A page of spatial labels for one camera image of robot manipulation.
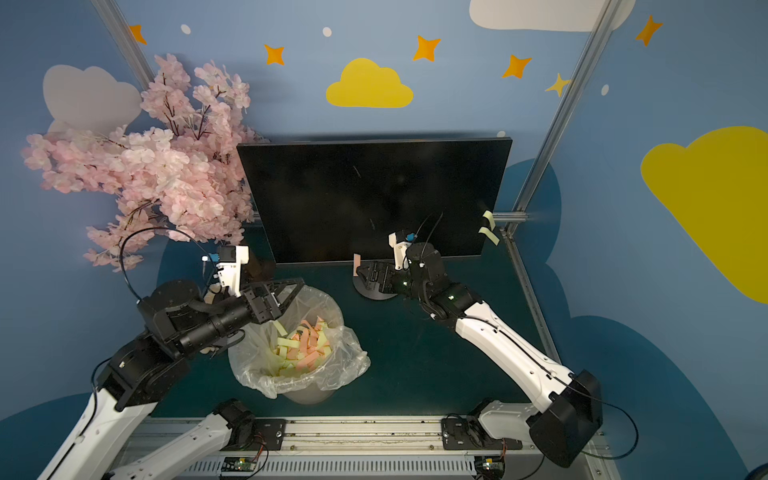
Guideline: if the black computer monitor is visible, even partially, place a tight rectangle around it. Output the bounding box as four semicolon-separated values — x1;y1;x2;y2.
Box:
237;137;513;264

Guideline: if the aluminium frame post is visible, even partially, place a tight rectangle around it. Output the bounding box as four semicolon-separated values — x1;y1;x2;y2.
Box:
91;0;154;89
512;0;625;216

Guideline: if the right aluminium frame post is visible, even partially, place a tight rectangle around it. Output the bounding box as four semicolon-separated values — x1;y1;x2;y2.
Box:
512;0;625;216

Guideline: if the left circuit board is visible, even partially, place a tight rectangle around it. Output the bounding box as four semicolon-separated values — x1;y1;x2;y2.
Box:
221;457;258;475

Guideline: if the black camera cable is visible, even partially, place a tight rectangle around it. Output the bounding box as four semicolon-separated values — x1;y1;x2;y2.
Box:
584;401;641;461
118;226;211;301

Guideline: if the black camera cable right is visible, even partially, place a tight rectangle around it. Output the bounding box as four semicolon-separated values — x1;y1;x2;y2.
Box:
584;401;641;461

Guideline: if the circuit board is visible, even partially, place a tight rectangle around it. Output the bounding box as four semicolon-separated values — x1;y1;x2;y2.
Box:
473;456;506;480
221;457;258;475

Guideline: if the aluminium front rail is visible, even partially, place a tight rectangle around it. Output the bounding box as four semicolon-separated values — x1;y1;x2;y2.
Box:
101;415;625;480

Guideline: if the pink cherry blossom tree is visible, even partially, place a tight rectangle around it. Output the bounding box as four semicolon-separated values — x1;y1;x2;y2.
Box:
22;54;262;270

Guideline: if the bin with clear plastic bag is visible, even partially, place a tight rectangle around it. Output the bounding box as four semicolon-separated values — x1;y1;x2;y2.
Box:
228;286;371;405

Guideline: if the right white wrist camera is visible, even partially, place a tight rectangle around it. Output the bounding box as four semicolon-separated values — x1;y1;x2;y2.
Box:
388;230;416;270

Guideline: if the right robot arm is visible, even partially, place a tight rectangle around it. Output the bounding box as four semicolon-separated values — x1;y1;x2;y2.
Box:
353;242;603;468

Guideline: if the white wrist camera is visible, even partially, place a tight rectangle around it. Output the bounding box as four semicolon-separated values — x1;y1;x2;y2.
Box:
388;230;416;270
202;245;249;299

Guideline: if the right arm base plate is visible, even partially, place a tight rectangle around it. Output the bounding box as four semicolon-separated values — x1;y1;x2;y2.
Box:
440;414;523;451

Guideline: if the pink sticky note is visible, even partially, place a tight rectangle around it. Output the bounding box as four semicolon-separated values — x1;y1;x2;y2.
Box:
353;253;361;277

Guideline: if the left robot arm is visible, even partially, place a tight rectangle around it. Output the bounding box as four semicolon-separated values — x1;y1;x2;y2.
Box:
40;278;305;479

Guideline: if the right circuit board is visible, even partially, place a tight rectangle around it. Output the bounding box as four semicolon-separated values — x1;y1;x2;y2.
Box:
473;456;506;480

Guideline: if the round grey monitor base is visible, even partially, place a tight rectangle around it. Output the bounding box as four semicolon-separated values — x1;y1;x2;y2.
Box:
353;274;397;301

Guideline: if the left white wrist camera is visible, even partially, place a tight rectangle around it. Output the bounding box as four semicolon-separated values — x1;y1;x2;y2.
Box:
202;245;249;299

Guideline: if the lower yellow sticky note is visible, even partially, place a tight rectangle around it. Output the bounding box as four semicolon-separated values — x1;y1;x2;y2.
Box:
478;227;500;246

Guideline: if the black camera cable left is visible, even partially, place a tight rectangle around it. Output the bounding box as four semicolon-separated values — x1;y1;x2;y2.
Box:
118;226;211;301

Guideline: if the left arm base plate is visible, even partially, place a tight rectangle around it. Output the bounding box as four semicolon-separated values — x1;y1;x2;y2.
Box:
223;418;287;451

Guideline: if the left aluminium frame post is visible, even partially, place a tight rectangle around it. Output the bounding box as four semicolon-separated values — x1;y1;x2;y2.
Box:
91;0;154;89

